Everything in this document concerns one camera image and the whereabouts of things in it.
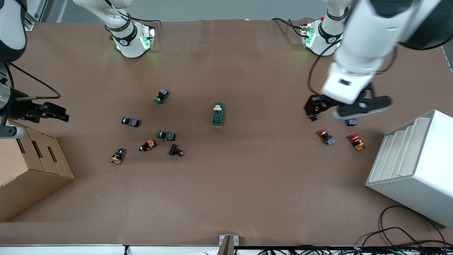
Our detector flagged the aluminium frame profile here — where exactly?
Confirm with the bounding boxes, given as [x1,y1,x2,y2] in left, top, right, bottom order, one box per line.
[24,0,57,30]

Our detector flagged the black switch block red tip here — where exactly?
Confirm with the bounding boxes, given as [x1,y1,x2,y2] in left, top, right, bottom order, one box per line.
[168,143,185,157]

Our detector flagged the brown cardboard box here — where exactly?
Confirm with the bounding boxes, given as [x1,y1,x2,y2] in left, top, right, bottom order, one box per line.
[0,120,75,223]

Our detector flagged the green load switch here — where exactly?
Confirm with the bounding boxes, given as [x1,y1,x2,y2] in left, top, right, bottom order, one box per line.
[212,102,225,128]

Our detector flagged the brown paper table cover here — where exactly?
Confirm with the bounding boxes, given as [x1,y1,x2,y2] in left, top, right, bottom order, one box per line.
[0,18,453,245]

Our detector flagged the black looped cable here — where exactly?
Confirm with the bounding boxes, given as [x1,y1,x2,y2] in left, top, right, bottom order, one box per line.
[361,205,453,255]

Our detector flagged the black base cable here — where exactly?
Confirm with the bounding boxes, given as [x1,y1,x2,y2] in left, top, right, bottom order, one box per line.
[271,17,306,38]
[104,0,161,24]

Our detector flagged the white stepped plastic rack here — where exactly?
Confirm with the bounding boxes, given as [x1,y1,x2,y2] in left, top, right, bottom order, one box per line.
[365,109,453,228]

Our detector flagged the black push button orange body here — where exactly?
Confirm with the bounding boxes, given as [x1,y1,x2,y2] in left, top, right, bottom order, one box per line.
[110,148,126,165]
[139,139,157,152]

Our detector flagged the black cable bundle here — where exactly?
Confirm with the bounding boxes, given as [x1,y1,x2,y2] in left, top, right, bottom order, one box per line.
[257,244,453,255]

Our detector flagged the grey metal bracket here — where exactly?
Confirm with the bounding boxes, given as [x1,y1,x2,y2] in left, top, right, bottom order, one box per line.
[217,234,240,255]

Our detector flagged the black right base cable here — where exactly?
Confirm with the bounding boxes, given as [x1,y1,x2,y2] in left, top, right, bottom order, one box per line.
[104,0,161,24]

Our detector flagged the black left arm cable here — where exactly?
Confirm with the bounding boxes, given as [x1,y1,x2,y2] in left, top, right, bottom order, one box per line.
[306,40,341,97]

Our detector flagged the black left base cable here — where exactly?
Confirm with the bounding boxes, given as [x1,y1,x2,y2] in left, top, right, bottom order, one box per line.
[271,17,306,38]

